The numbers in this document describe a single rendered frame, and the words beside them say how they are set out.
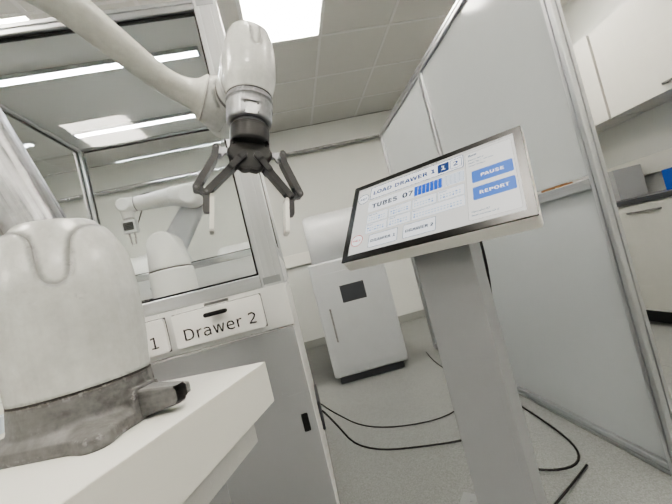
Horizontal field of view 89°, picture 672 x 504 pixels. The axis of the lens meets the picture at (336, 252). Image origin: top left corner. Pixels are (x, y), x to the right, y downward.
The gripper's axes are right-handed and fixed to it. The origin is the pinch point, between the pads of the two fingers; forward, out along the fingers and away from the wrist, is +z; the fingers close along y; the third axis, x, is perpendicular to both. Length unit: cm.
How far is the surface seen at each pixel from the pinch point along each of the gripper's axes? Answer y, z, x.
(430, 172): 53, -22, 17
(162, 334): -23, 22, 61
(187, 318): -15, 17, 59
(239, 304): 1, 14, 55
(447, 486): 81, 88, 63
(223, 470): -4.8, 35.7, -13.0
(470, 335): 60, 25, 15
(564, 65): 106, -62, 10
